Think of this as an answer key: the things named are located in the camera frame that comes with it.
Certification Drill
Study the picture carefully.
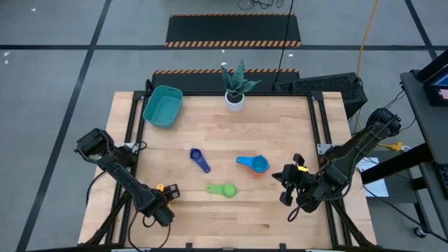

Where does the black aluminium table frame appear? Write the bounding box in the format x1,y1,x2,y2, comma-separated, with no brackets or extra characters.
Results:
83,90,377,251

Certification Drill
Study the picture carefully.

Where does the teal plastic basket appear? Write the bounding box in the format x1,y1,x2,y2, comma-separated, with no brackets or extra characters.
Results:
142,85,184,130

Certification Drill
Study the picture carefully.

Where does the snake plant in white pot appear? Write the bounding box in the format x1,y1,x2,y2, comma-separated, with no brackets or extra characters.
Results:
220,58,262,113

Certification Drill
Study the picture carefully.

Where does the black hazard-striped floor mat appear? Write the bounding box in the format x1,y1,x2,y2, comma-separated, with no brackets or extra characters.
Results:
164,13,302,48
150,69,301,94

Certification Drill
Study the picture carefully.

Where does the white paper sheet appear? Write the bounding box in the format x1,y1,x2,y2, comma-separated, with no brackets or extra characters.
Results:
356,156,389,198

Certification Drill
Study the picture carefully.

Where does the green measuring cup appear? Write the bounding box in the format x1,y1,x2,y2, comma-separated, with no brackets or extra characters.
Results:
206,183,239,200

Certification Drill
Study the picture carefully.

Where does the black monitor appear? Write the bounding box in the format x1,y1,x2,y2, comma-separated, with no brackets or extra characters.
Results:
423,64,448,107

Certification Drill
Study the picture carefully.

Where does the black computer case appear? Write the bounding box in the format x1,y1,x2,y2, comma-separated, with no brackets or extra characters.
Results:
272,72,368,119

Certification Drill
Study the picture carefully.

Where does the yellow hanging cable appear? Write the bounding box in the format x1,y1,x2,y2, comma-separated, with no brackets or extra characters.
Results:
356,0,381,80

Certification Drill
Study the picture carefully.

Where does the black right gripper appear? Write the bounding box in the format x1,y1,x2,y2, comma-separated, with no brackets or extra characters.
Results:
272,153,326,214

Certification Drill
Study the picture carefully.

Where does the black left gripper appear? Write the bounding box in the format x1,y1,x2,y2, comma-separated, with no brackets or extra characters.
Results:
139,184,181,228

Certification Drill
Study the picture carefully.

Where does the black hanging cable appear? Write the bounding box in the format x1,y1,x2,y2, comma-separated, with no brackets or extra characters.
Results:
274,0,294,83

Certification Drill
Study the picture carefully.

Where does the black coiled floor cable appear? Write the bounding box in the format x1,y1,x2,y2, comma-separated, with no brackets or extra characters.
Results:
237,0,284,11

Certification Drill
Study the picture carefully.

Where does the dark grey equipment cart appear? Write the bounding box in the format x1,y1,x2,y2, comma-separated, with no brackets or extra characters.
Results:
360,48,448,246

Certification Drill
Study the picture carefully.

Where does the light blue measuring cup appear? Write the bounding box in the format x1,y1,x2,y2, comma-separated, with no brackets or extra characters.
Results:
236,155,270,174

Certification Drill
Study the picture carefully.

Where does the dark blue measuring cup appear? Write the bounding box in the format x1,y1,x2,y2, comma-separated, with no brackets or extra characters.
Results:
189,147,211,174

